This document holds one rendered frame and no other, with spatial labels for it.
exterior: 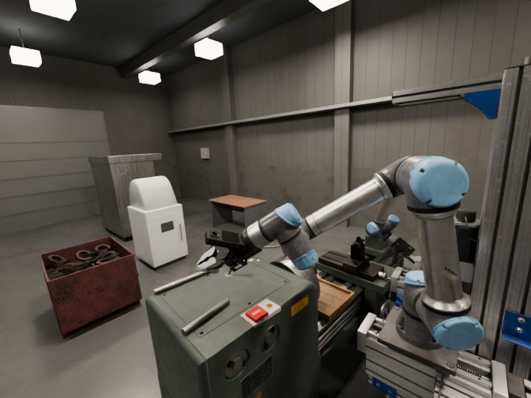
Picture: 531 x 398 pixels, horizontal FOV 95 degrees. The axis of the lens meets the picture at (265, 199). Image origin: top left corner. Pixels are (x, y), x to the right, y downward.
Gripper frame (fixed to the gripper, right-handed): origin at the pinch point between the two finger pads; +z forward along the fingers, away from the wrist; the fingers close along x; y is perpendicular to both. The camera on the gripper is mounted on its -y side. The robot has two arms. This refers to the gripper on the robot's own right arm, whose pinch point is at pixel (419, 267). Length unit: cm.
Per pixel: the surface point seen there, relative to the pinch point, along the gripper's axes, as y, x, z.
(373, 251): -16, 47, -24
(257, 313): -46, -105, -41
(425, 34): 287, 250, -187
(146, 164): -207, 169, -460
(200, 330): -59, -117, -49
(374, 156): 103, 330, -132
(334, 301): -48, -26, -22
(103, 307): -250, -11, -177
